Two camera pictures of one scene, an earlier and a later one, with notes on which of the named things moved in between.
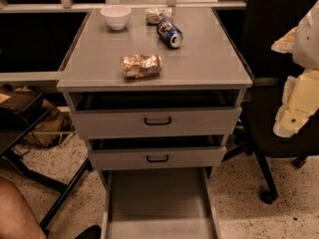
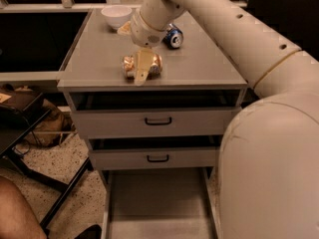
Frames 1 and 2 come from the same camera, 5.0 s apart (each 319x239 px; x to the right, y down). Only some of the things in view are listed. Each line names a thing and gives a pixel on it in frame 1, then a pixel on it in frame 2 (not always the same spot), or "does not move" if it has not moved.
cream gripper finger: [285, 44] → [144, 59]
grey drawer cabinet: [157, 93] does not move
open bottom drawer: [159, 203] does not move
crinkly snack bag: [144, 65] does not move
